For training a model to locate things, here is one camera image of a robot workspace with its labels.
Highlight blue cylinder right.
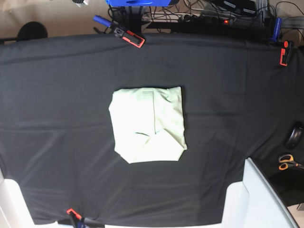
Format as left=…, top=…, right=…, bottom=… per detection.
left=269, top=17, right=282, bottom=42

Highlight red clamp bottom edge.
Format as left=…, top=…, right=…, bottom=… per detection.
left=66, top=208, right=82, bottom=220

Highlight red black clamp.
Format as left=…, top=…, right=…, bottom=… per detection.
left=279, top=40, right=294, bottom=67
left=114, top=27, right=145, bottom=48

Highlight light green T-shirt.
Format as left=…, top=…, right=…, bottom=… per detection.
left=109, top=86, right=188, bottom=164

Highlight blue handle tool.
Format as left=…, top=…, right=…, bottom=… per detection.
left=93, top=15, right=112, bottom=28

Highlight red black clamp top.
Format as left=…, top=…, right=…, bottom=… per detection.
left=114, top=27, right=145, bottom=48

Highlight blue plastic box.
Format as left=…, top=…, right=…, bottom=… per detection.
left=105, top=0, right=179, bottom=7

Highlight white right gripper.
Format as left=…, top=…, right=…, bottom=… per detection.
left=72, top=0, right=89, bottom=6

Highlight orange handled scissors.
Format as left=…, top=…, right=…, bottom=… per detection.
left=278, top=154, right=304, bottom=171

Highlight black table cloth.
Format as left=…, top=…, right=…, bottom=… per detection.
left=0, top=34, right=304, bottom=227

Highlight white table block left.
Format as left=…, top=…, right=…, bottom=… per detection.
left=0, top=172, right=35, bottom=228

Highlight red black clamp right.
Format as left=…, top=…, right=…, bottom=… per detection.
left=279, top=40, right=294, bottom=67

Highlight black round tape roll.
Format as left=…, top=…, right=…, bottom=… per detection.
left=285, top=127, right=304, bottom=150

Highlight white power strip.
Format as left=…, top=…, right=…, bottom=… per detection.
left=142, top=12, right=237, bottom=25

